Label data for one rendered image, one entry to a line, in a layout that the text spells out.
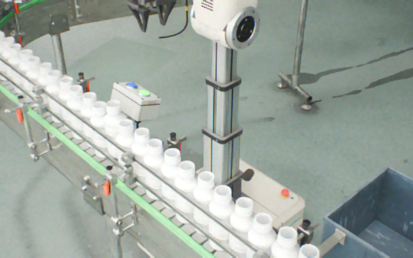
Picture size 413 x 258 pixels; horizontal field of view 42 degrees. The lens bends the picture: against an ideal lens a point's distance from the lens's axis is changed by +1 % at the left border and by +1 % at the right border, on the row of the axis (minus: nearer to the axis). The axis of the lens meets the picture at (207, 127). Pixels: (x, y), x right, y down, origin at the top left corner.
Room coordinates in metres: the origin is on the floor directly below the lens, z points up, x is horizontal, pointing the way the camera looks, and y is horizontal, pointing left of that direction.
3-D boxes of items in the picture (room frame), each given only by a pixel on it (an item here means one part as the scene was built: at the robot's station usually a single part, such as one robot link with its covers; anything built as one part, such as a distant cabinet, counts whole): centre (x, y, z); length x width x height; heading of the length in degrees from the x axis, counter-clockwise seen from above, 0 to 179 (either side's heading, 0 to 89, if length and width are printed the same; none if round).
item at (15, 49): (1.57, 0.62, 1.08); 0.06 x 0.06 x 0.17
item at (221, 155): (1.81, -0.06, 0.48); 0.13 x 0.13 x 0.40; 44
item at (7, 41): (1.62, 0.65, 1.08); 0.06 x 0.06 x 0.17
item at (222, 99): (1.81, -0.06, 0.72); 0.11 x 0.11 x 0.40; 44
